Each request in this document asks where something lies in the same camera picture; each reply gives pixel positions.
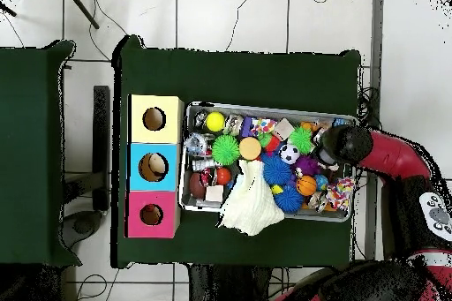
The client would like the multicoloured spiky caterpillar toy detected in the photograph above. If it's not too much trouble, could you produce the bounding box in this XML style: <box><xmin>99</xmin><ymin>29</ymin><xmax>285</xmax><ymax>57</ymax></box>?
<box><xmin>257</xmin><ymin>131</ymin><xmax>282</xmax><ymax>155</ymax></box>

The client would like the cream and mint cloth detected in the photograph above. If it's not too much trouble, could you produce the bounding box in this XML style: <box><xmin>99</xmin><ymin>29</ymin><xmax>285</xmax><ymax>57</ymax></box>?
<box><xmin>216</xmin><ymin>159</ymin><xmax>286</xmax><ymax>237</ymax></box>

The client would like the wooden box with three holes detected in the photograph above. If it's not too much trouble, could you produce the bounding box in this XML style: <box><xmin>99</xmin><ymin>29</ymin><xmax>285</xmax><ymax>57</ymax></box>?
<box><xmin>124</xmin><ymin>94</ymin><xmax>185</xmax><ymax>239</ymax></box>

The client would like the large green spiky ball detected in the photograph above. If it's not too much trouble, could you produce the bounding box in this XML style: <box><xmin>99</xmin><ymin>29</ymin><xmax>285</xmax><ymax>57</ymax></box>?
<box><xmin>210</xmin><ymin>133</ymin><xmax>241</xmax><ymax>167</ymax></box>

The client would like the round orange sponge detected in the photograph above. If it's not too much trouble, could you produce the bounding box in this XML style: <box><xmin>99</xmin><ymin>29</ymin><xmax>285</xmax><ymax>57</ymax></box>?
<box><xmin>238</xmin><ymin>136</ymin><xmax>263</xmax><ymax>161</ymax></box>

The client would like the yellow ball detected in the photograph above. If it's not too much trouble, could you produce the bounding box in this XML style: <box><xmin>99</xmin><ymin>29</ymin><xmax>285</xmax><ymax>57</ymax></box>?
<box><xmin>205</xmin><ymin>111</ymin><xmax>227</xmax><ymax>133</ymax></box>

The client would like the blue spiky toy with eyes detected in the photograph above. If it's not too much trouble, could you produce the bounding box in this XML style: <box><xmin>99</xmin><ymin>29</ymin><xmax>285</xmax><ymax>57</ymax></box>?
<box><xmin>260</xmin><ymin>154</ymin><xmax>293</xmax><ymax>186</ymax></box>

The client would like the plain wooden cube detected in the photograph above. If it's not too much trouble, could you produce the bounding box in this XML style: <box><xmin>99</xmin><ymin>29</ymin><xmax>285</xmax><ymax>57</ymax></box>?
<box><xmin>272</xmin><ymin>117</ymin><xmax>296</xmax><ymax>142</ymax></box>

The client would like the black and white soccer ball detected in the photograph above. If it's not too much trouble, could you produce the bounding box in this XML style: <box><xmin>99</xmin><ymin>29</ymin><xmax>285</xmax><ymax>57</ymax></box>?
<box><xmin>278</xmin><ymin>142</ymin><xmax>302</xmax><ymax>165</ymax></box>

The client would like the dark green tablecloth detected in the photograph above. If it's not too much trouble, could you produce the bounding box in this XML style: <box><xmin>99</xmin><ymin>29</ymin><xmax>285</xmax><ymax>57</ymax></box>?
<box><xmin>0</xmin><ymin>40</ymin><xmax>83</xmax><ymax>267</ymax></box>
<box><xmin>110</xmin><ymin>34</ymin><xmax>362</xmax><ymax>269</ymax></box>

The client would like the blue spiky rubber ball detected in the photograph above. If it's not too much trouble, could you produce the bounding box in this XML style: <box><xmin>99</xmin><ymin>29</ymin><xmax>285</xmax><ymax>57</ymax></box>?
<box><xmin>274</xmin><ymin>184</ymin><xmax>305</xmax><ymax>214</ymax></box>

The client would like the purple spiky rubber toy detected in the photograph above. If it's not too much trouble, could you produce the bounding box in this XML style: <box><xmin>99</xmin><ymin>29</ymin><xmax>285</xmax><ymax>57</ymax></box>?
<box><xmin>292</xmin><ymin>154</ymin><xmax>321</xmax><ymax>177</ymax></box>

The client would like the orange toy basketball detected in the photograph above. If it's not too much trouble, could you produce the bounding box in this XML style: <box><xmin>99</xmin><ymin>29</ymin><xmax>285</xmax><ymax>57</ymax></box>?
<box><xmin>295</xmin><ymin>175</ymin><xmax>318</xmax><ymax>197</ymax></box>

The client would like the black monitor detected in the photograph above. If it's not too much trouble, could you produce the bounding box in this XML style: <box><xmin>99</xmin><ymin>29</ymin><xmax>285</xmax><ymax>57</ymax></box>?
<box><xmin>59</xmin><ymin>85</ymin><xmax>111</xmax><ymax>250</ymax></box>

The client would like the black tripod leg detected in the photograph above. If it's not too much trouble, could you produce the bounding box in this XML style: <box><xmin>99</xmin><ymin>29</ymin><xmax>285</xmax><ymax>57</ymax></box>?
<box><xmin>63</xmin><ymin>0</ymin><xmax>101</xmax><ymax>30</ymax></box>

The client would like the silver wire mesh bin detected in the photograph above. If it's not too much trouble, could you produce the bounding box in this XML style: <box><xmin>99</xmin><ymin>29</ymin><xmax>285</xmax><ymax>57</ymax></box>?
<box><xmin>177</xmin><ymin>100</ymin><xmax>359</xmax><ymax>223</ymax></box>

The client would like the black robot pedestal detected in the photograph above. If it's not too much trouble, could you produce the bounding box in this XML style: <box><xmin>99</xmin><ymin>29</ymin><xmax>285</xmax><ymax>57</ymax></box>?
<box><xmin>188</xmin><ymin>264</ymin><xmax>273</xmax><ymax>301</ymax></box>

